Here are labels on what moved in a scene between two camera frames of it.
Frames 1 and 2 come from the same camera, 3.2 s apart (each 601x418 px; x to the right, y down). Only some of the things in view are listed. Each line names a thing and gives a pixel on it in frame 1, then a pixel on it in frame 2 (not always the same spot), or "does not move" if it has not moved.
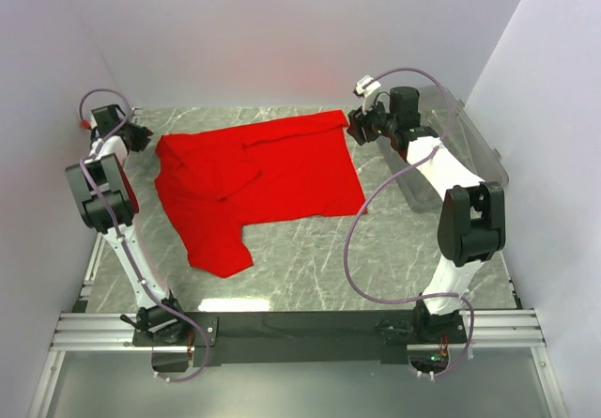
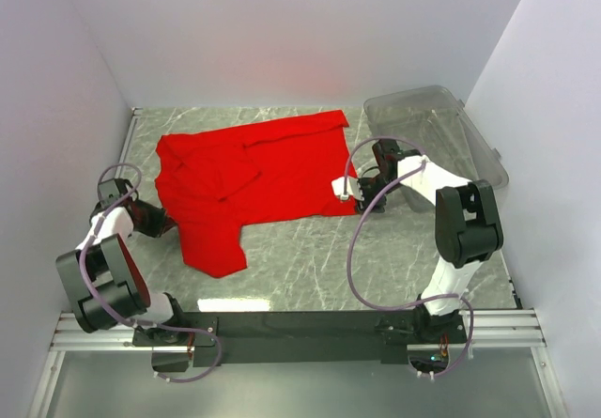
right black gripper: x=358 y=120 → x=363 y=204
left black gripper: x=141 y=141 → x=161 y=223
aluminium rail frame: x=75 y=330 does not move
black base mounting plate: x=282 y=339 does not move
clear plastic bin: x=440 y=110 does not move
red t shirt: x=216 y=179 does not move
